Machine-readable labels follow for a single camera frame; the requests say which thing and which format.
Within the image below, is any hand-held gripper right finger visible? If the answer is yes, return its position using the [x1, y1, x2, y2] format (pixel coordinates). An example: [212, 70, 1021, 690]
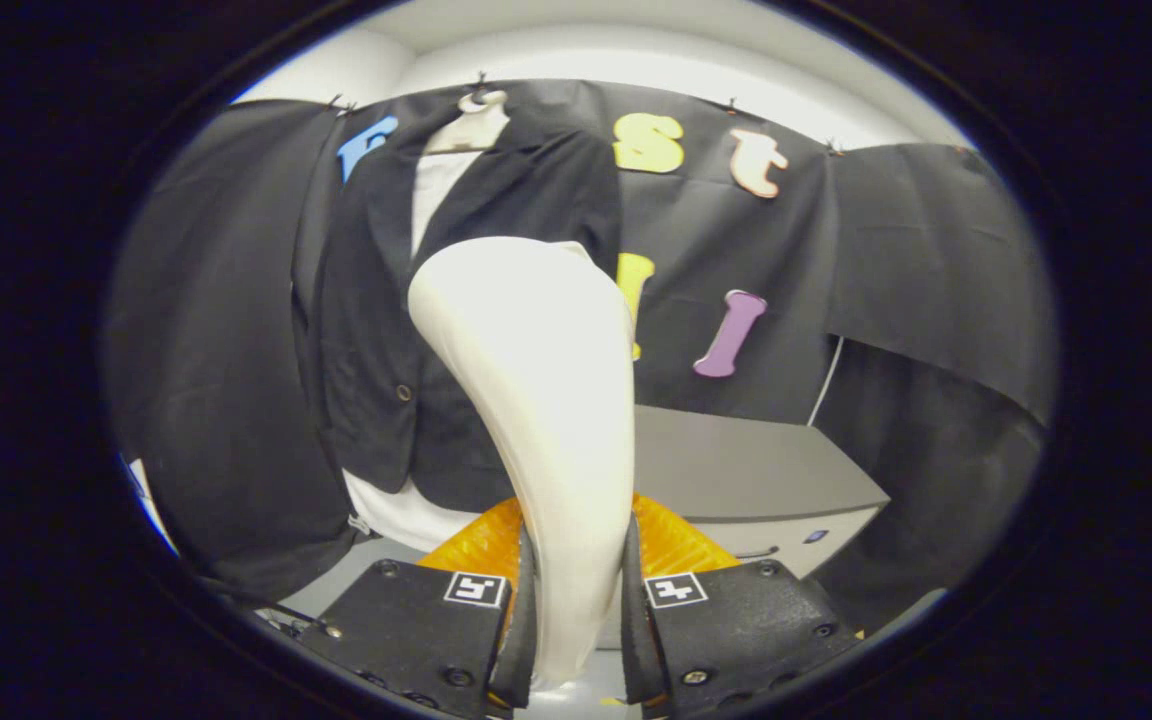
[621, 492, 867, 720]

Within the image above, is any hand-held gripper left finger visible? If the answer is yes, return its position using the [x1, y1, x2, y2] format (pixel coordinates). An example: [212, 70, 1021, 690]
[296, 498, 538, 720]

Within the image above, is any white garment steamer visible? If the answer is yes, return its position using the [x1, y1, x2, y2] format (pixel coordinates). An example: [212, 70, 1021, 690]
[408, 236, 637, 692]

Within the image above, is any grey cabinet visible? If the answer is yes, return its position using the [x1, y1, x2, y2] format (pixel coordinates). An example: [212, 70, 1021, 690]
[626, 404, 891, 582]

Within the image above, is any white hanging cable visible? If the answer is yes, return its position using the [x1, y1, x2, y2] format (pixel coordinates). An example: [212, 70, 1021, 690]
[805, 334, 846, 428]

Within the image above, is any black suit jacket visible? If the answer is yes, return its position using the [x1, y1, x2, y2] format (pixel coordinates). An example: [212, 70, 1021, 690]
[316, 108, 626, 514]

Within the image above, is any black backdrop cloth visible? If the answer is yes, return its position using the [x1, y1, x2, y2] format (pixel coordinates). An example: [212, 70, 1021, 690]
[104, 78, 1057, 613]

